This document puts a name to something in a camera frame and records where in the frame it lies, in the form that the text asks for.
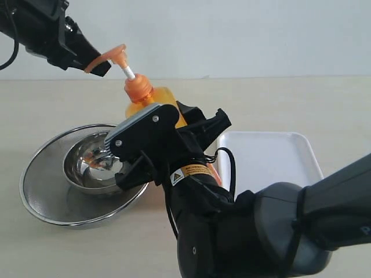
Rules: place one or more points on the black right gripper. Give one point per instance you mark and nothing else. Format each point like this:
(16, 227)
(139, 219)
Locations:
(154, 163)

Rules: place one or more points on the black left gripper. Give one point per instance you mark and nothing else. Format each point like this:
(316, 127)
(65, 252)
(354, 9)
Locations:
(43, 28)

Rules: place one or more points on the orange pump soap bottle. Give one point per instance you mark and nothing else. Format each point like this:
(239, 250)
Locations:
(138, 88)

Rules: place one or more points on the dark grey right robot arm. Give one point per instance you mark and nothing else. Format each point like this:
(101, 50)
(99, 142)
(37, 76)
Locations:
(284, 230)

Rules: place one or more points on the small stainless steel bowl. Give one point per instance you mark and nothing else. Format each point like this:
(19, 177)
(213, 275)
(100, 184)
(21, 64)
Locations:
(90, 168)

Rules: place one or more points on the large steel mesh strainer bowl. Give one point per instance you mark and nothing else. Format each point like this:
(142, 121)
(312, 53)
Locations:
(49, 197)

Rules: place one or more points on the white rectangular plastic tray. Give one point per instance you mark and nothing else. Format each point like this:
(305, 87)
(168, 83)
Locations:
(263, 158)

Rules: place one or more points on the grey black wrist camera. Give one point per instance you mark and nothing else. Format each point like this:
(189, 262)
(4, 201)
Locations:
(140, 130)

